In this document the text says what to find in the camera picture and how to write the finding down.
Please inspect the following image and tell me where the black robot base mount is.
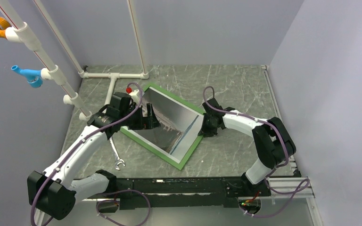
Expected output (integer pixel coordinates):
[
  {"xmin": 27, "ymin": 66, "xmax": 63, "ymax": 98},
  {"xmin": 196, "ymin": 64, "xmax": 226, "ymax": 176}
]
[{"xmin": 92, "ymin": 177, "xmax": 271, "ymax": 210}]

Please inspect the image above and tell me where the blue pipe fitting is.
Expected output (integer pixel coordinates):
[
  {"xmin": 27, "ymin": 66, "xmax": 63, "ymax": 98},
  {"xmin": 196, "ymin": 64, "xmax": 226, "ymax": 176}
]
[{"xmin": 11, "ymin": 65, "xmax": 43, "ymax": 88}]

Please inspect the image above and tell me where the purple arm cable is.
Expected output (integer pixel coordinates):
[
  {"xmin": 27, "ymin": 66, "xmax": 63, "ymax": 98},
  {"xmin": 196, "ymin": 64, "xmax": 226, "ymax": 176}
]
[
  {"xmin": 30, "ymin": 82, "xmax": 152, "ymax": 226},
  {"xmin": 202, "ymin": 86, "xmax": 311, "ymax": 218}
]

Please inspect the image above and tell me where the silver open-end wrench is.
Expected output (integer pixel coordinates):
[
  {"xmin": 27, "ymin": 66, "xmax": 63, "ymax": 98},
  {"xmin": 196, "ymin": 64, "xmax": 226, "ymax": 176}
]
[{"xmin": 109, "ymin": 137, "xmax": 125, "ymax": 170}]

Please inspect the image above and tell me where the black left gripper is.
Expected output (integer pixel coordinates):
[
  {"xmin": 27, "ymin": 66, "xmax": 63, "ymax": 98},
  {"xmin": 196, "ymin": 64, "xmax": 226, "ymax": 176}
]
[{"xmin": 120, "ymin": 103, "xmax": 161, "ymax": 130}]

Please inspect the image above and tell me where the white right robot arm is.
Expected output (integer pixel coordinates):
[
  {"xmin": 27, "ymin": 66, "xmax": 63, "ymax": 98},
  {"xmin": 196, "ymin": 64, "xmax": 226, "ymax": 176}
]
[{"xmin": 199, "ymin": 98, "xmax": 296, "ymax": 195}]

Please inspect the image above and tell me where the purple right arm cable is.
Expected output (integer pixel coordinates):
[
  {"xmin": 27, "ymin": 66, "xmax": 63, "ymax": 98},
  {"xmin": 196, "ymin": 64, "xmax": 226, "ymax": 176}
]
[{"xmin": 202, "ymin": 86, "xmax": 311, "ymax": 218}]

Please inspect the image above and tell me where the white PVC pipe stand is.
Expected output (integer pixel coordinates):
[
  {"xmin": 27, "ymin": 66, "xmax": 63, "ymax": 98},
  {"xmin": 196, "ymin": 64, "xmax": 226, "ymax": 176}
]
[{"xmin": 0, "ymin": 0, "xmax": 149, "ymax": 121}]

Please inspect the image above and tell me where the light wooden picture frame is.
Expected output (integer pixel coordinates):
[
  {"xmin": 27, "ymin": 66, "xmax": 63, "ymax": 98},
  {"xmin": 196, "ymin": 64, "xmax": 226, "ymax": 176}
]
[{"xmin": 119, "ymin": 82, "xmax": 206, "ymax": 171}]

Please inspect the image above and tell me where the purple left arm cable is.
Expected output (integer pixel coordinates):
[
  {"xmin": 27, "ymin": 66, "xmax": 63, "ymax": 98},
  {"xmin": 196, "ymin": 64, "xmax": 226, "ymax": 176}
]
[{"xmin": 30, "ymin": 82, "xmax": 152, "ymax": 226}]

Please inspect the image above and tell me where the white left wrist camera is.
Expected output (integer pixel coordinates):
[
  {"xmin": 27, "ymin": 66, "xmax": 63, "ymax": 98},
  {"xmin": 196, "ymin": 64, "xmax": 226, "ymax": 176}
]
[{"xmin": 126, "ymin": 87, "xmax": 144, "ymax": 104}]

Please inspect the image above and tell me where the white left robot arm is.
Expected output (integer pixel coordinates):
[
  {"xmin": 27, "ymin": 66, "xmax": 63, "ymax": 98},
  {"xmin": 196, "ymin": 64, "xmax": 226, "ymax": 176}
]
[{"xmin": 27, "ymin": 92, "xmax": 160, "ymax": 220}]

